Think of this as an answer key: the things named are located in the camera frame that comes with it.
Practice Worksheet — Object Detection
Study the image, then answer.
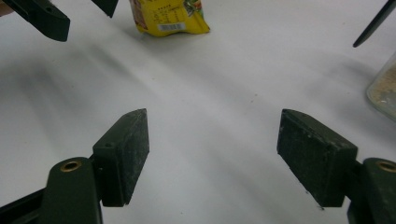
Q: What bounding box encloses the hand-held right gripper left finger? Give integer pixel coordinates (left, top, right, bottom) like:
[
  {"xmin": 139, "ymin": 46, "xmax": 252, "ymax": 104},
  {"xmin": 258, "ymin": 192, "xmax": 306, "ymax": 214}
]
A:
[{"xmin": 92, "ymin": 107, "xmax": 150, "ymax": 208}]

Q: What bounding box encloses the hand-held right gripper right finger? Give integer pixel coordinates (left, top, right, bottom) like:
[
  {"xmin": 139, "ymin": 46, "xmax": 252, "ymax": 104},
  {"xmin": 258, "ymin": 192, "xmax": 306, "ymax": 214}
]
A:
[{"xmin": 276, "ymin": 108, "xmax": 359, "ymax": 208}]

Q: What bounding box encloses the yellow spout pouch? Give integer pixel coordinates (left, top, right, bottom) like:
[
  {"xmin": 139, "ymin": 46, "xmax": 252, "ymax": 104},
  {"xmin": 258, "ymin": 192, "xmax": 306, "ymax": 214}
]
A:
[{"xmin": 129, "ymin": 0, "xmax": 211, "ymax": 38}]

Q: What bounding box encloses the glass jar with black collar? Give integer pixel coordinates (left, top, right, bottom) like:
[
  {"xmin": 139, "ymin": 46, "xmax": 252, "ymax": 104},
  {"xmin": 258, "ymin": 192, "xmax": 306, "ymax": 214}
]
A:
[{"xmin": 366, "ymin": 52, "xmax": 396, "ymax": 123}]

